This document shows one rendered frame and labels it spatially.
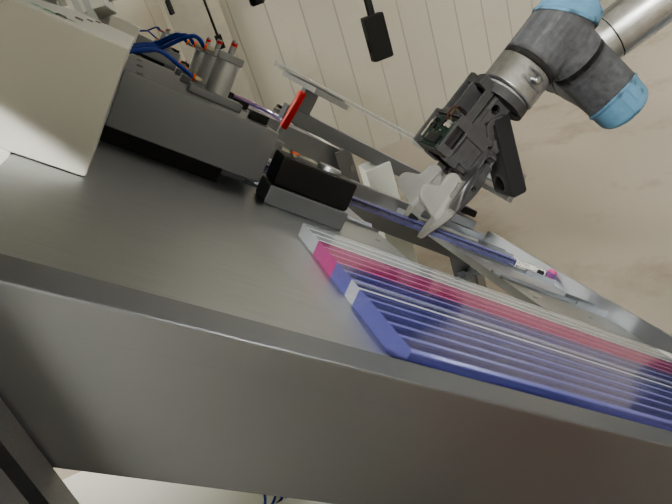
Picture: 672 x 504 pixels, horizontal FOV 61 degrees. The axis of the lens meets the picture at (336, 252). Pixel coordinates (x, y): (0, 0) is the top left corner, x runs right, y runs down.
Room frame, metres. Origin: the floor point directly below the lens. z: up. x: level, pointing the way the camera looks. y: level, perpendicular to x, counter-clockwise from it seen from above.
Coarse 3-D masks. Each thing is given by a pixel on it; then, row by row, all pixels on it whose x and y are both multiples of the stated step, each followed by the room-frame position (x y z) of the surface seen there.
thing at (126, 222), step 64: (0, 192) 0.27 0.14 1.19; (64, 192) 0.30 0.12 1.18; (128, 192) 0.35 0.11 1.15; (192, 192) 0.41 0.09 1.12; (64, 256) 0.22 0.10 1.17; (128, 256) 0.24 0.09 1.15; (192, 256) 0.27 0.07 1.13; (256, 256) 0.31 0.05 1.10; (256, 320) 0.22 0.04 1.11; (320, 320) 0.24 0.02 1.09
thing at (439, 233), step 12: (360, 204) 0.67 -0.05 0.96; (372, 204) 0.68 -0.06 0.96; (384, 216) 0.68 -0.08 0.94; (396, 216) 0.68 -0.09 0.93; (420, 228) 0.69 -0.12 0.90; (456, 240) 0.69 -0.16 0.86; (468, 240) 0.70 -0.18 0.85; (480, 252) 0.70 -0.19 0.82; (492, 252) 0.70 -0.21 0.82; (552, 276) 0.72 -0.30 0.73
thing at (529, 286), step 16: (400, 208) 0.88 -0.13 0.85; (480, 240) 0.84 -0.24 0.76; (464, 256) 0.66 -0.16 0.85; (480, 256) 0.69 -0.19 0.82; (512, 256) 0.82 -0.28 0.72; (480, 272) 0.62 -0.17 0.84; (496, 272) 0.60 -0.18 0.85; (512, 272) 0.67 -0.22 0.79; (528, 272) 0.70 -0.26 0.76; (512, 288) 0.56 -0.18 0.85; (528, 288) 0.59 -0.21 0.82; (544, 288) 0.64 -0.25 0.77; (544, 304) 0.52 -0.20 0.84; (560, 304) 0.56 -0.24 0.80; (576, 304) 0.60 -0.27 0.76; (592, 304) 0.63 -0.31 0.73; (592, 320) 0.54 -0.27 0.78; (608, 320) 0.59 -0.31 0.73; (624, 336) 0.52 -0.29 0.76
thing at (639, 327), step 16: (496, 240) 0.88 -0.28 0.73; (528, 256) 0.79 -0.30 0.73; (560, 272) 0.71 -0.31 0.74; (560, 288) 0.70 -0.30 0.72; (576, 288) 0.67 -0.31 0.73; (608, 304) 0.61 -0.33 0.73; (624, 320) 0.58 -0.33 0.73; (640, 320) 0.56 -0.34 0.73; (640, 336) 0.55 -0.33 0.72; (656, 336) 0.53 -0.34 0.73
